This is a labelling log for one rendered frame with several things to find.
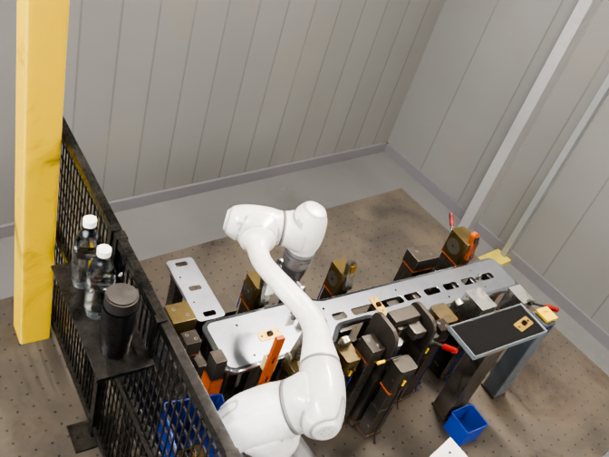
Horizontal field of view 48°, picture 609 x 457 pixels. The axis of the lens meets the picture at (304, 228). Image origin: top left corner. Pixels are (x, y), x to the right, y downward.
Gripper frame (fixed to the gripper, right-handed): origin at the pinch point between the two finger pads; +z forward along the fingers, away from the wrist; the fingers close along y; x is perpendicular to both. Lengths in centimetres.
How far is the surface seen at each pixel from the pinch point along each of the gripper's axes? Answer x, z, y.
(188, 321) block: -26.5, 8.1, -9.0
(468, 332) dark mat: 57, -2, 31
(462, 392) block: 65, 27, 37
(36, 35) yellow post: -66, -71, -43
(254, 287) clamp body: 2.7, 10.3, -18.2
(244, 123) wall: 99, 66, -190
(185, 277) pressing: -16.6, 13.6, -32.2
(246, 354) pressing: -11.5, 13.6, 5.1
